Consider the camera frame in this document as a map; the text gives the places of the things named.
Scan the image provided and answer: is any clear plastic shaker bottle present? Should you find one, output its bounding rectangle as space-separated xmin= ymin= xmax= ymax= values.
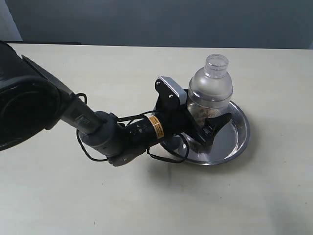
xmin=187 ymin=54 xmax=233 ymax=126

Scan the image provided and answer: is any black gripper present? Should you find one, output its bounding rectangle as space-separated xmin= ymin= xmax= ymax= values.
xmin=154 ymin=106 xmax=232 ymax=146

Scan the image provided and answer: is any round stainless steel tray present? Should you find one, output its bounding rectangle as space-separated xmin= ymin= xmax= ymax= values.
xmin=184 ymin=100 xmax=250 ymax=165

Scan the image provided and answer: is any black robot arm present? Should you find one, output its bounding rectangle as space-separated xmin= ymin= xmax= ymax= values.
xmin=0 ymin=42 xmax=231 ymax=166

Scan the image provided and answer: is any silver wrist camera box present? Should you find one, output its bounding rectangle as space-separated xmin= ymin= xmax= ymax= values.
xmin=155 ymin=76 xmax=187 ymax=109

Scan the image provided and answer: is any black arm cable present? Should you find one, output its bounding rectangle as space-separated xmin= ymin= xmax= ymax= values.
xmin=73 ymin=93 xmax=190 ymax=164

